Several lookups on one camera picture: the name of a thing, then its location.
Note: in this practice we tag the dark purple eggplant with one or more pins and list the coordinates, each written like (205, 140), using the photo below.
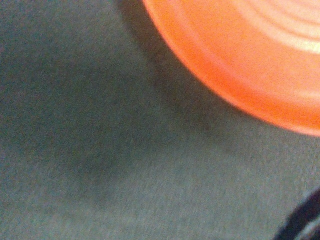
(304, 222)

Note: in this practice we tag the black tablecloth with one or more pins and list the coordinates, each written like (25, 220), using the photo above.
(105, 135)

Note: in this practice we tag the orange plate right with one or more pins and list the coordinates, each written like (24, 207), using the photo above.
(262, 56)

